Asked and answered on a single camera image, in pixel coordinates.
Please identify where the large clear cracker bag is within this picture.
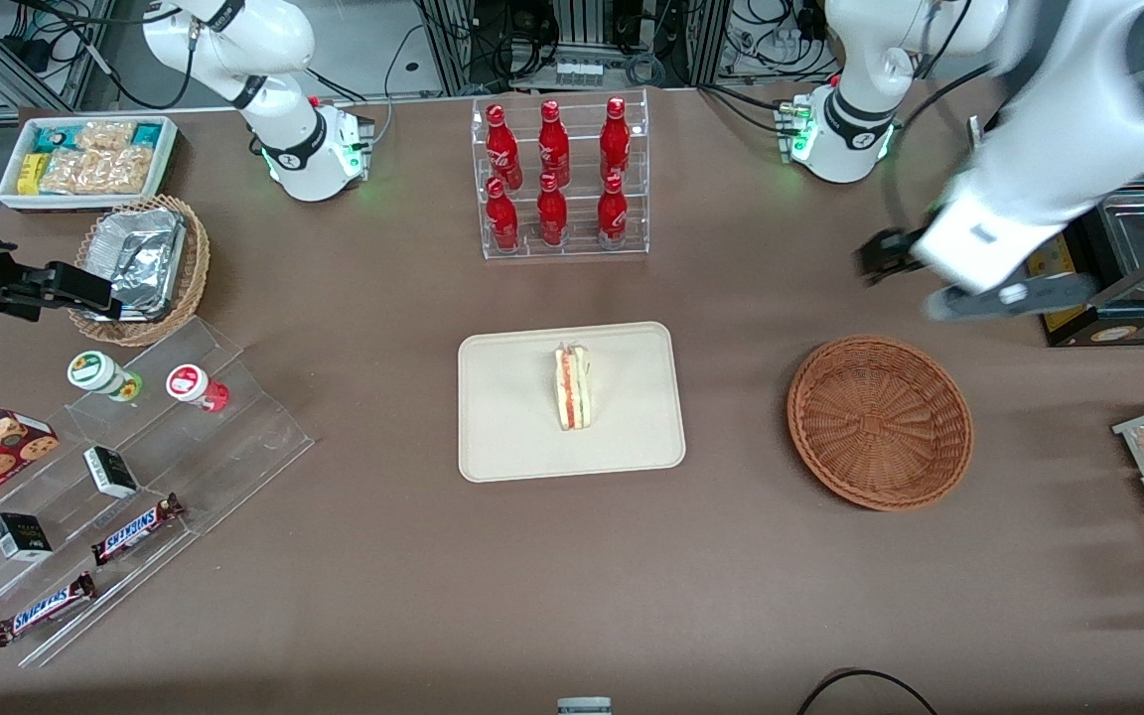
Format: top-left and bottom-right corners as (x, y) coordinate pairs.
(39, 147), (156, 195)

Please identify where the snickers chocolate bar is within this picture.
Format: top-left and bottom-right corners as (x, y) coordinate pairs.
(90, 494), (186, 567)
(0, 571), (97, 648)

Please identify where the small black box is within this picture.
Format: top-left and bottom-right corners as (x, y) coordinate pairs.
(0, 512), (54, 563)
(83, 446), (140, 500)

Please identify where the black looped cable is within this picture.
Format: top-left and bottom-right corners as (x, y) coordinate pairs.
(795, 668), (938, 715)

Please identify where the clear acrylic bottle rack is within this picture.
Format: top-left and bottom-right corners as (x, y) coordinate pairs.
(471, 87), (650, 261)

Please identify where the green label snack cup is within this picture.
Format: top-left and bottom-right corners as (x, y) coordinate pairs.
(68, 351), (144, 402)

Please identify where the cream plastic tray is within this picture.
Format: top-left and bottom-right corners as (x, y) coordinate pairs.
(458, 321), (687, 484)

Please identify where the small clear cracker bag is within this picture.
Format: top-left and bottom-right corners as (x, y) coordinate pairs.
(75, 121), (136, 152)

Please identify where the clear acrylic stepped shelf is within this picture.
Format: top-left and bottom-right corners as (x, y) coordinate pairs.
(0, 316), (315, 668)

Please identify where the light wicker basket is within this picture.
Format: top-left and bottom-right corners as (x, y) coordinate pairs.
(68, 194), (212, 349)

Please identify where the red cola bottle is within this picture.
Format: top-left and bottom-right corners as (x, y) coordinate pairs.
(486, 177), (520, 251)
(597, 174), (629, 249)
(537, 99), (571, 188)
(485, 103), (523, 190)
(600, 96), (632, 185)
(536, 173), (569, 247)

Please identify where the triangle sandwich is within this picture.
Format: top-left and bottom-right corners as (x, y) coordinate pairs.
(554, 343), (593, 431)

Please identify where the white snack bin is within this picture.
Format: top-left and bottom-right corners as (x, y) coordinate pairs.
(0, 114), (181, 215)

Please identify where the red label snack cup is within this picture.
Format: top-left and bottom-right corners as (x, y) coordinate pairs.
(166, 364), (230, 413)

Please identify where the brown wicker basket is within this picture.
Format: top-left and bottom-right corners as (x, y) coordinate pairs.
(786, 335), (974, 512)

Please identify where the aluminium frame rack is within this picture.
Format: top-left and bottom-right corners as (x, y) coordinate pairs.
(413, 0), (732, 97)

